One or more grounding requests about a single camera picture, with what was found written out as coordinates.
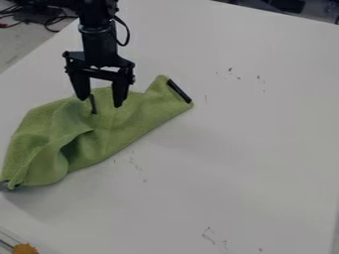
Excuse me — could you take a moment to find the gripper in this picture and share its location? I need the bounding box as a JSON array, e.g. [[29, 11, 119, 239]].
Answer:
[[60, 27, 137, 109]]

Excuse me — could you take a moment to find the green cloth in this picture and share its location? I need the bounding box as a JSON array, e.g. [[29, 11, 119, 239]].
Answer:
[[0, 74, 195, 191]]

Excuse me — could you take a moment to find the orange toy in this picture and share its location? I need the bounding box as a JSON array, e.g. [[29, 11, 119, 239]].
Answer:
[[10, 243, 41, 254]]

